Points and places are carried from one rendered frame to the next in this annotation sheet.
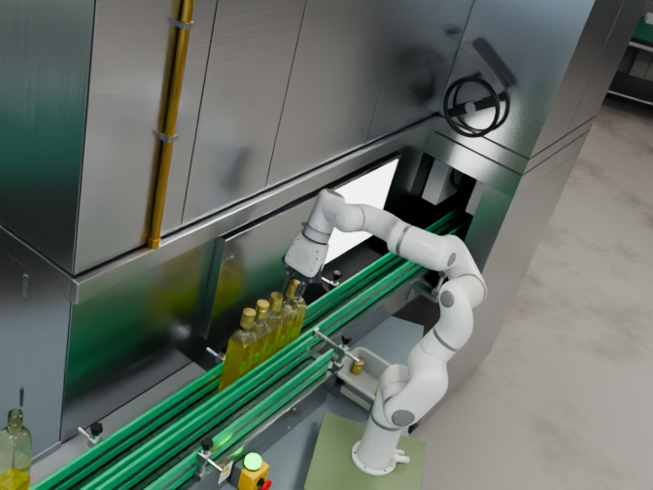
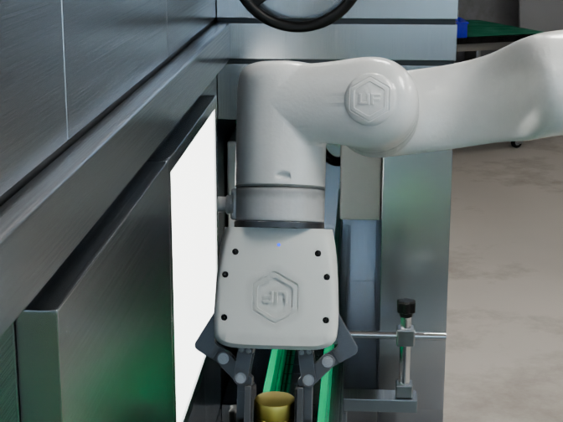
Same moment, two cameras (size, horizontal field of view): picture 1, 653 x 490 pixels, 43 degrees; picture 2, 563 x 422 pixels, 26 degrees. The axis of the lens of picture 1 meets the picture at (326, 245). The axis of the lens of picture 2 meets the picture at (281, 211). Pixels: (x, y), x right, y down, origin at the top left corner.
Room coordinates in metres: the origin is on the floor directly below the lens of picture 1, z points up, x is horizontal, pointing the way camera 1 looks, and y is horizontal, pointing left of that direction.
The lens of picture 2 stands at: (1.00, 0.42, 1.59)
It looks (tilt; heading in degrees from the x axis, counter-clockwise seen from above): 15 degrees down; 336
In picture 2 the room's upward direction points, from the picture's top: straight up
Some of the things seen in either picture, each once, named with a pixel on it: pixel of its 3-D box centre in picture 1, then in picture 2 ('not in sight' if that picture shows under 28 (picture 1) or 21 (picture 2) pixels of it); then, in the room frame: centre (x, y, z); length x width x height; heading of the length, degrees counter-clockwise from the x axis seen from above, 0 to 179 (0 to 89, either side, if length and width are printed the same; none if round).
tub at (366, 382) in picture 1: (370, 384); not in sight; (1.98, -0.25, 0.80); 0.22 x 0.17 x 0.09; 63
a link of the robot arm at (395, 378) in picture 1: (395, 398); not in sight; (1.64, -0.28, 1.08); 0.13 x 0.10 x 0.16; 9
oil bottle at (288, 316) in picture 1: (277, 334); not in sight; (1.86, 0.07, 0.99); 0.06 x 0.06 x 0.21; 62
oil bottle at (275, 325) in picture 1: (264, 343); not in sight; (1.81, 0.09, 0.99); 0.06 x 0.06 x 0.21; 62
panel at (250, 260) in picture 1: (309, 235); (155, 321); (2.17, 0.06, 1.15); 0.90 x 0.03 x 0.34; 153
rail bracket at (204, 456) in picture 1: (210, 465); not in sight; (1.37, 0.13, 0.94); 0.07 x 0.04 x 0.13; 63
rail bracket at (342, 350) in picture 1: (335, 348); not in sight; (1.92, -0.11, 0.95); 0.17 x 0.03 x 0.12; 63
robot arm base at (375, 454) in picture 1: (386, 438); not in sight; (1.64, -0.30, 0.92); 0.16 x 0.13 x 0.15; 98
